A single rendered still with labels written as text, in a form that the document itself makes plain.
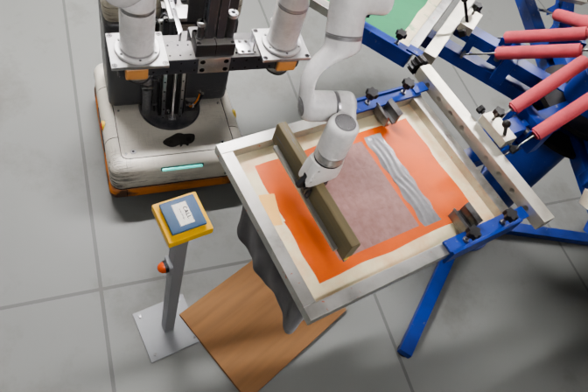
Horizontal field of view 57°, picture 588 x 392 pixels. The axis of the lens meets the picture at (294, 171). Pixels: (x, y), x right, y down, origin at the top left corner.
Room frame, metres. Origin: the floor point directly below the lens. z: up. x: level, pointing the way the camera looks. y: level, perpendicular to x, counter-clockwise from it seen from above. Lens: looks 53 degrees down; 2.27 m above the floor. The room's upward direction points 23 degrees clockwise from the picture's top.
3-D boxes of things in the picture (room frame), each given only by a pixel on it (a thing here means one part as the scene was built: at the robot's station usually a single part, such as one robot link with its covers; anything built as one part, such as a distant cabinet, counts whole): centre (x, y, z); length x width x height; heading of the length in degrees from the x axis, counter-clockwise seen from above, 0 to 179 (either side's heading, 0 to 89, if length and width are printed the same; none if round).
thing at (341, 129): (0.89, -0.05, 1.34); 0.15 x 0.10 x 0.11; 30
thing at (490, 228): (1.02, -0.60, 0.98); 0.30 x 0.05 x 0.07; 138
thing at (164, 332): (0.70, 0.23, 0.48); 0.22 x 0.22 x 0.96; 48
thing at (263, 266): (0.82, -0.04, 0.74); 0.45 x 0.03 x 0.43; 48
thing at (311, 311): (1.04, -0.24, 0.97); 0.79 x 0.58 x 0.04; 138
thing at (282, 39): (1.31, 0.20, 1.21); 0.16 x 0.13 x 0.15; 36
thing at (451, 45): (1.95, -0.34, 0.90); 1.24 x 0.06 x 0.06; 78
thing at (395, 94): (1.40, -0.19, 0.98); 0.30 x 0.05 x 0.07; 138
